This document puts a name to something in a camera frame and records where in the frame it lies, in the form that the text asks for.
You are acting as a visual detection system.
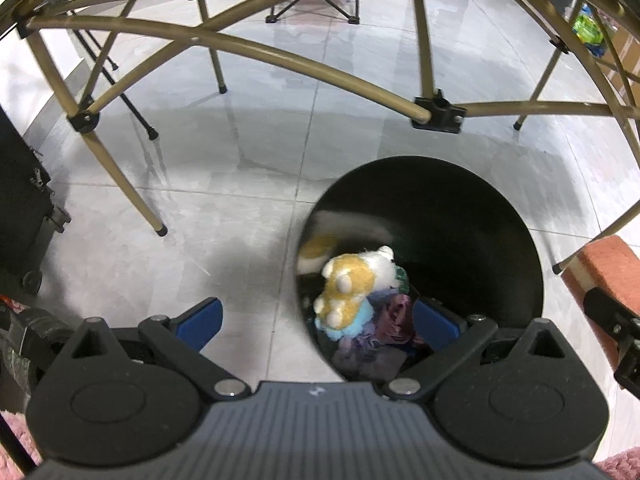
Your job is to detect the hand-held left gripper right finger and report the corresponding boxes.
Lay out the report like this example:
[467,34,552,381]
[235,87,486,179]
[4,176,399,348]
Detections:
[384,298,567,403]

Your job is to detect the green plastic bag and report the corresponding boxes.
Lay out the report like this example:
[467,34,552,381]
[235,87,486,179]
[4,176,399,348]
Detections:
[572,7,607,47]

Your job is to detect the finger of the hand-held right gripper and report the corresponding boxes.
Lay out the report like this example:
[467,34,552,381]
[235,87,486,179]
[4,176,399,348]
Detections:
[582,287,640,386]

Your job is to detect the cardboard box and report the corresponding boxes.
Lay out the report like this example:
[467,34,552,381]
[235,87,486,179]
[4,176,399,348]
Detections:
[600,25,640,107]

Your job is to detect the black tripod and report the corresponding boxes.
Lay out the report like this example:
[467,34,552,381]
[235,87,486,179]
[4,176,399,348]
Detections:
[65,0,159,141]

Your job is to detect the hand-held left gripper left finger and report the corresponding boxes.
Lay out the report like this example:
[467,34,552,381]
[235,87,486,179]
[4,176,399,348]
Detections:
[67,297,252,403]

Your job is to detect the black round trash bin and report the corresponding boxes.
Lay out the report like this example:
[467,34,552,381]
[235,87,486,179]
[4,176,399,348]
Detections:
[295,156,546,383]

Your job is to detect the pink fluffy rug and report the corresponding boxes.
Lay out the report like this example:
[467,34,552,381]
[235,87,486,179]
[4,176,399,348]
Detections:
[0,410,43,473]

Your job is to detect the tan folding table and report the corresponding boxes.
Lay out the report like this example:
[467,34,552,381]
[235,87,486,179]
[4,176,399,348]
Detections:
[0,0,640,276]

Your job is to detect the white and yellow alpaca plush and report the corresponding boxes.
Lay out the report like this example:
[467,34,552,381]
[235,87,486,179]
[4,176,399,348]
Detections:
[312,245,398,332]

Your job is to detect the black suitcase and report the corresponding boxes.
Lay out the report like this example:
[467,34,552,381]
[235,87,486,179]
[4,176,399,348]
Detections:
[0,107,71,295]

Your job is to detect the pink satin cloth bow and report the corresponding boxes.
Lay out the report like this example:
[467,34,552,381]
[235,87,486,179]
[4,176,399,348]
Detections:
[369,294,417,347]

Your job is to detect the orange sponge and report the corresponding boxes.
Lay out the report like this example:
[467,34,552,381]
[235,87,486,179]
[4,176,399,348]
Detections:
[560,235,640,376]

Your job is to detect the light blue plush toy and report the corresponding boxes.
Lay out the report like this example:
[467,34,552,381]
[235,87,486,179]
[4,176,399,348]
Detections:
[320,302,377,342]

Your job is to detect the dark rolled bag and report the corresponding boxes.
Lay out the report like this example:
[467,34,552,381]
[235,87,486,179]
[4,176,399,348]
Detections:
[0,305,72,392]

